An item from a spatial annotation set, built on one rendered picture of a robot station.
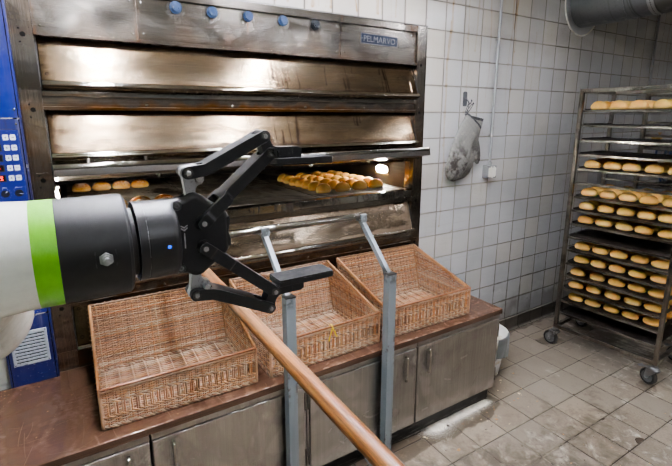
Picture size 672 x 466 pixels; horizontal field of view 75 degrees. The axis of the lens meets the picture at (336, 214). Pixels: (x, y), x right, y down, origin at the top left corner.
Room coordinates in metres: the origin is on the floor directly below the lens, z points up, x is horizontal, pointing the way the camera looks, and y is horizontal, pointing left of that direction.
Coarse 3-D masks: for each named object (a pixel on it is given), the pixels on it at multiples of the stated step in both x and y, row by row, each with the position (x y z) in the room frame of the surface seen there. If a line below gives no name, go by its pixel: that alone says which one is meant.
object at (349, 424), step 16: (208, 272) 1.13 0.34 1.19; (256, 320) 0.85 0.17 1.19; (256, 336) 0.82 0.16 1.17; (272, 336) 0.79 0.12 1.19; (272, 352) 0.75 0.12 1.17; (288, 352) 0.73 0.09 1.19; (288, 368) 0.70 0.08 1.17; (304, 368) 0.68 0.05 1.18; (304, 384) 0.65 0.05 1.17; (320, 384) 0.64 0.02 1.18; (320, 400) 0.61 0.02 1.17; (336, 400) 0.60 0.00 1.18; (336, 416) 0.57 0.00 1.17; (352, 416) 0.56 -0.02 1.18; (352, 432) 0.53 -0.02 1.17; (368, 432) 0.53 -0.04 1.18; (368, 448) 0.50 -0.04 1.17; (384, 448) 0.50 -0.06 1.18; (384, 464) 0.48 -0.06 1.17; (400, 464) 0.47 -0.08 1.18
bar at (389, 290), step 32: (288, 224) 1.77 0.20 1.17; (320, 224) 1.85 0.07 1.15; (384, 288) 1.79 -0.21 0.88; (288, 320) 1.52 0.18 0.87; (384, 320) 1.79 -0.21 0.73; (384, 352) 1.78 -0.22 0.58; (288, 384) 1.51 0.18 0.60; (384, 384) 1.78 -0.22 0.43; (288, 416) 1.52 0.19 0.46; (384, 416) 1.77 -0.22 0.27; (288, 448) 1.52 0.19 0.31
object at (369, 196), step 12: (372, 192) 2.51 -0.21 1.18; (384, 192) 2.51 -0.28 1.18; (396, 192) 2.55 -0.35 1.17; (408, 192) 2.60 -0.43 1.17; (264, 204) 2.15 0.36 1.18; (276, 204) 2.15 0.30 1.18; (288, 204) 2.18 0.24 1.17; (300, 204) 2.22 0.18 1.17; (312, 204) 2.25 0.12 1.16; (324, 204) 2.29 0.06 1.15; (336, 204) 2.33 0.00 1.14; (240, 216) 2.05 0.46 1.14
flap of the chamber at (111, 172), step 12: (336, 156) 2.16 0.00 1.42; (348, 156) 2.20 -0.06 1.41; (360, 156) 2.23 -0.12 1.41; (372, 156) 2.27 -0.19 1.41; (384, 156) 2.31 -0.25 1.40; (396, 156) 2.35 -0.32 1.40; (408, 156) 2.40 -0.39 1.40; (420, 156) 2.51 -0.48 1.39; (96, 168) 1.62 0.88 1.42; (108, 168) 1.64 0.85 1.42; (120, 168) 1.66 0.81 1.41; (132, 168) 1.68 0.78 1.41; (144, 168) 1.70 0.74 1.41; (156, 168) 1.73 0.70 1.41; (168, 168) 1.75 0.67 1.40; (228, 168) 1.95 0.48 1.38; (60, 180) 1.69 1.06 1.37
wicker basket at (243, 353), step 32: (96, 320) 1.67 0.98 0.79; (128, 320) 1.73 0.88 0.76; (160, 320) 1.79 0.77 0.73; (224, 320) 1.90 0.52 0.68; (96, 352) 1.46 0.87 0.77; (128, 352) 1.69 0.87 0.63; (160, 352) 1.75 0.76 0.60; (224, 352) 1.77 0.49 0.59; (256, 352) 1.55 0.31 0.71; (96, 384) 1.31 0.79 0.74; (128, 384) 1.32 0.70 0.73; (160, 384) 1.38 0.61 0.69; (192, 384) 1.43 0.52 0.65; (224, 384) 1.53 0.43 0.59; (128, 416) 1.32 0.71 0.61
